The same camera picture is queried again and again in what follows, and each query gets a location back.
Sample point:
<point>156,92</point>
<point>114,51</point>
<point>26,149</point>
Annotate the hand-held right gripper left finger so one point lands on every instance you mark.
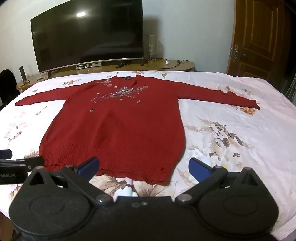
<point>89,165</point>

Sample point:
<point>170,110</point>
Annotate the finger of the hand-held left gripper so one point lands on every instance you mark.
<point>32,163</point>
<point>5,154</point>

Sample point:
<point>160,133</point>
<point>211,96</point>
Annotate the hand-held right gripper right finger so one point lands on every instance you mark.
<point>198,169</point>

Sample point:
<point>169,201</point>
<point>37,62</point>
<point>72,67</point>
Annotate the red beaded sweater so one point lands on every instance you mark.
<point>120,129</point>

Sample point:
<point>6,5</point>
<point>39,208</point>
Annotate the white floral bed sheet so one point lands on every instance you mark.
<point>231,143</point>

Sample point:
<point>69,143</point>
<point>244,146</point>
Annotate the black cylindrical bottle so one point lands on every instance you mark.
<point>22,73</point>

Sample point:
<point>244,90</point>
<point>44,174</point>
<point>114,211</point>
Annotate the black remote control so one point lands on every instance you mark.
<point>121,64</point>

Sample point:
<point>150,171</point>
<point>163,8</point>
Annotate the wooden television stand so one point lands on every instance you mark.
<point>152,67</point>

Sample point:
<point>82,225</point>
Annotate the grey curtain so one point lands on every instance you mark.
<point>291,85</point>

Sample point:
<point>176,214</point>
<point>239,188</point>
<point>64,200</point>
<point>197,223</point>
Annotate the black flat television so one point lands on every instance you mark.
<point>87,34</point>

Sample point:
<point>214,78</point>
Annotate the silver cylindrical table lamp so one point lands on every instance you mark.
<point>151,45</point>

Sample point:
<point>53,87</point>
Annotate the brown wooden door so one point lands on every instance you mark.
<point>256,37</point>

